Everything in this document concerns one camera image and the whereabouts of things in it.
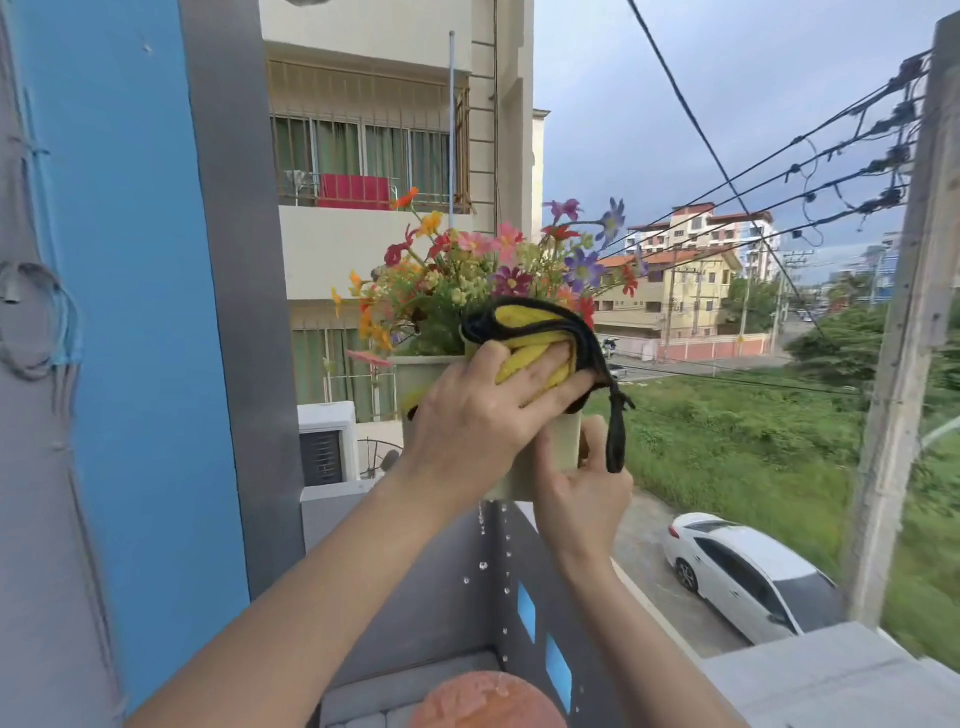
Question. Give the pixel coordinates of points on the person's left fingers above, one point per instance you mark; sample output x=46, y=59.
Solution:
x=551, y=382

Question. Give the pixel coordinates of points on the person's right hand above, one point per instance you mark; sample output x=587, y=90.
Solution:
x=581, y=517

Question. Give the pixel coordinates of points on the orange round clay object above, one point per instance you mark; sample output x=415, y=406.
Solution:
x=487, y=705

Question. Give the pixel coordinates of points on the yellow house with orange roof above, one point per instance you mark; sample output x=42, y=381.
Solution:
x=690, y=292

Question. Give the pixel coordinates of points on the pink boundary wall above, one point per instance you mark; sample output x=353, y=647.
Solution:
x=712, y=347

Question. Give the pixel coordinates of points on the red cloth on railing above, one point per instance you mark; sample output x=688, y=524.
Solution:
x=352, y=191

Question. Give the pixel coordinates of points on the grey parapet with blue squares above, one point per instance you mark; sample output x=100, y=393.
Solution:
x=450, y=600

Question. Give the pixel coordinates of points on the white car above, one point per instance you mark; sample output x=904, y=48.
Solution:
x=742, y=570

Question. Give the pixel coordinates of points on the pale green flower pot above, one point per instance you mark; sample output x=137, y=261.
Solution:
x=420, y=386

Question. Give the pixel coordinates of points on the bundle of power lines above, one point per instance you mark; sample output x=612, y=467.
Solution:
x=825, y=176

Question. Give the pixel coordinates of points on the grey concrete ledge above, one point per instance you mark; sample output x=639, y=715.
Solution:
x=832, y=675

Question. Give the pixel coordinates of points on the concrete utility pole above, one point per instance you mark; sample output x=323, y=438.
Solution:
x=907, y=300

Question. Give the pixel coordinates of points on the person's left hand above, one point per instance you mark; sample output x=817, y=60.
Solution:
x=457, y=427

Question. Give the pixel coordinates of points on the white air conditioner unit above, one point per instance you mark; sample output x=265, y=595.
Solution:
x=326, y=442

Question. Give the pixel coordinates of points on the yellow cloth with black edge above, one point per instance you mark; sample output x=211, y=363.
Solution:
x=525, y=319

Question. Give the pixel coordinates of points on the beige apartment building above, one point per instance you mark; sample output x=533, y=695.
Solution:
x=360, y=247

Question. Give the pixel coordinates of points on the green tree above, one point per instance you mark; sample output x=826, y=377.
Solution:
x=836, y=345

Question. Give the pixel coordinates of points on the person's right forearm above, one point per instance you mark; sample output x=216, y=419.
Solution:
x=637, y=645

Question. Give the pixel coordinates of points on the person's left forearm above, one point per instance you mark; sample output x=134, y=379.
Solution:
x=315, y=607

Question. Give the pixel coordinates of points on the person's right thumb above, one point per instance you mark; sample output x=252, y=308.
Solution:
x=594, y=442

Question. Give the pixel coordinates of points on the colourful artificial flowers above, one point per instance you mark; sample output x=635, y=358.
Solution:
x=465, y=277

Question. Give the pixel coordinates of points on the white multi-storey building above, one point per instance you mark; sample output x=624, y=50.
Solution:
x=720, y=229

